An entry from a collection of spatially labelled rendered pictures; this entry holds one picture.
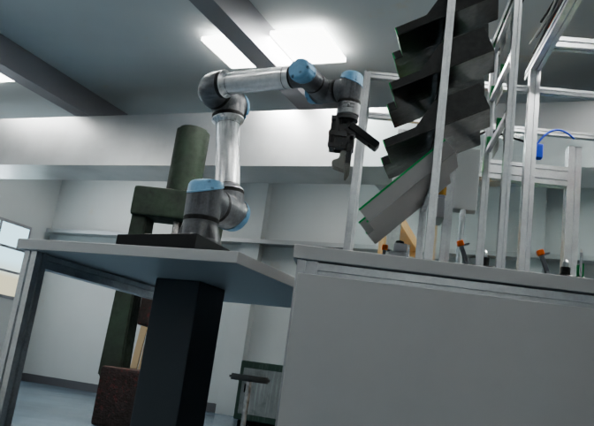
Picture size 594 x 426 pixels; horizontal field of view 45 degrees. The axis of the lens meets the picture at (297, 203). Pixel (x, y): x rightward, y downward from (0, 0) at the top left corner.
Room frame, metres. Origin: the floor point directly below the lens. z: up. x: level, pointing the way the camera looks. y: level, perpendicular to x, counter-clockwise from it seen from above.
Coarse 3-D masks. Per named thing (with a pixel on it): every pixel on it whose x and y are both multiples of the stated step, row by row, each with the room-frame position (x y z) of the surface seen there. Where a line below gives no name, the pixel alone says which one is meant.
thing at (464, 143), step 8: (464, 136) 1.87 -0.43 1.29; (472, 136) 1.88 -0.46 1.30; (456, 144) 1.91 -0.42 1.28; (464, 144) 1.93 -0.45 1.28; (472, 144) 1.94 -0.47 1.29; (480, 144) 1.96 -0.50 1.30; (424, 152) 1.90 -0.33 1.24; (456, 152) 1.97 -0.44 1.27; (384, 160) 1.91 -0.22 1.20; (400, 160) 1.91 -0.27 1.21; (408, 160) 1.93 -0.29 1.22; (416, 160) 1.95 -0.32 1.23; (392, 168) 1.96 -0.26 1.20; (400, 168) 1.98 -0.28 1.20; (392, 176) 2.02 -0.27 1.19
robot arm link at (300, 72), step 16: (304, 64) 2.09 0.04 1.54; (208, 80) 2.29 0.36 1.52; (224, 80) 2.27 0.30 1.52; (240, 80) 2.23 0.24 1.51; (256, 80) 2.21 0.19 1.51; (272, 80) 2.18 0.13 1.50; (288, 80) 2.15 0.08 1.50; (304, 80) 2.12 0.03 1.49; (320, 80) 2.16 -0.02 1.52; (208, 96) 2.33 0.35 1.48; (224, 96) 2.31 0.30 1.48
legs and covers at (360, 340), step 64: (320, 320) 1.51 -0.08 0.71; (384, 320) 1.49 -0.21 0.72; (448, 320) 1.48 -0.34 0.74; (512, 320) 1.47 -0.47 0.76; (576, 320) 1.45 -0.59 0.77; (320, 384) 1.51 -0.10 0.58; (384, 384) 1.49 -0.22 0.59; (448, 384) 1.48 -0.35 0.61; (512, 384) 1.47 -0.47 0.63; (576, 384) 1.45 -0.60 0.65
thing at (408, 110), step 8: (472, 80) 1.86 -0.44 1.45; (480, 80) 1.87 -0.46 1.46; (456, 88) 1.88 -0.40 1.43; (464, 88) 1.90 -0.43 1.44; (432, 96) 1.89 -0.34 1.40; (392, 104) 1.91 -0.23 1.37; (416, 104) 1.92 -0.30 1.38; (424, 104) 1.93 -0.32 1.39; (392, 112) 1.93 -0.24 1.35; (400, 112) 1.94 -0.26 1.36; (408, 112) 1.96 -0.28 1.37; (416, 112) 1.97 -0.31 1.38; (424, 112) 1.99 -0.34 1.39; (392, 120) 1.98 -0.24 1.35; (400, 120) 2.00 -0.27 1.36; (408, 120) 2.01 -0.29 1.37
